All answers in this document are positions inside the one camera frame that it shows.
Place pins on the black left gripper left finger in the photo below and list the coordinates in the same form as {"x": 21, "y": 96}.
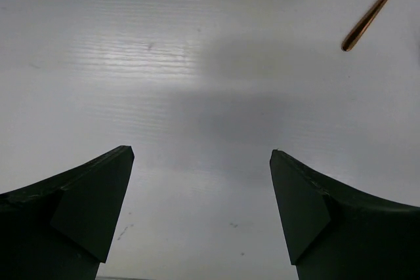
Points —
{"x": 62, "y": 227}

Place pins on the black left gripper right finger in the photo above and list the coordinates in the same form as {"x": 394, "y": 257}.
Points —
{"x": 334, "y": 231}

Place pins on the copper rose gold fork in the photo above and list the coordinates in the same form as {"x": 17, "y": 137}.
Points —
{"x": 361, "y": 26}

